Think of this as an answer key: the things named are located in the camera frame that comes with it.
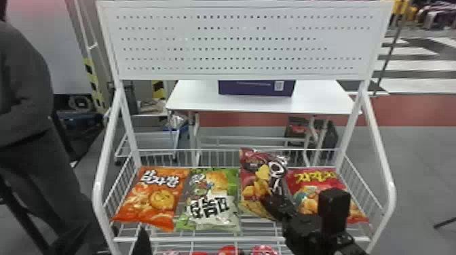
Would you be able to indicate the white side table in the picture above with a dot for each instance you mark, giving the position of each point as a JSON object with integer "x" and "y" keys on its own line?
{"x": 256, "y": 101}

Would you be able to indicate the blue box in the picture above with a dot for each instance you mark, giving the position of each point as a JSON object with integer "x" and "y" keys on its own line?
{"x": 256, "y": 88}

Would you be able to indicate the white shelf trolley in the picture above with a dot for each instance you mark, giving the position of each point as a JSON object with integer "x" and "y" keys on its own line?
{"x": 149, "y": 142}

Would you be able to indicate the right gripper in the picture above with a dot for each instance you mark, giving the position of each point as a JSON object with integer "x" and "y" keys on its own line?
{"x": 304, "y": 235}

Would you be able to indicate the red snack packet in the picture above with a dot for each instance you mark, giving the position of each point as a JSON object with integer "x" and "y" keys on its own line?
{"x": 308, "y": 185}
{"x": 229, "y": 250}
{"x": 254, "y": 178}
{"x": 265, "y": 250}

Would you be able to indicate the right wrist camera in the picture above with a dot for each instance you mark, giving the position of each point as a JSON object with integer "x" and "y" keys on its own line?
{"x": 333, "y": 210}

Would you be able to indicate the green snack packet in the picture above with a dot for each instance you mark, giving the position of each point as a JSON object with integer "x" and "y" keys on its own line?
{"x": 210, "y": 203}

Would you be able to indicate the striped post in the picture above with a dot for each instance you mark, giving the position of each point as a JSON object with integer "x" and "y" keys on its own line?
{"x": 94, "y": 85}

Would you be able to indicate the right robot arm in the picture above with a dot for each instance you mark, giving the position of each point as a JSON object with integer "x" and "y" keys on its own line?
{"x": 352, "y": 249}

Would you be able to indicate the person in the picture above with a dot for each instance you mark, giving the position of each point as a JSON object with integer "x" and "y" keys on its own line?
{"x": 25, "y": 107}

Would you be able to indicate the orange snack packet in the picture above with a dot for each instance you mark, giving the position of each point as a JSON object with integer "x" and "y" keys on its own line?
{"x": 153, "y": 199}

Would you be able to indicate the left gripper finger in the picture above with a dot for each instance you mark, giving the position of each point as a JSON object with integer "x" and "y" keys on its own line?
{"x": 142, "y": 244}

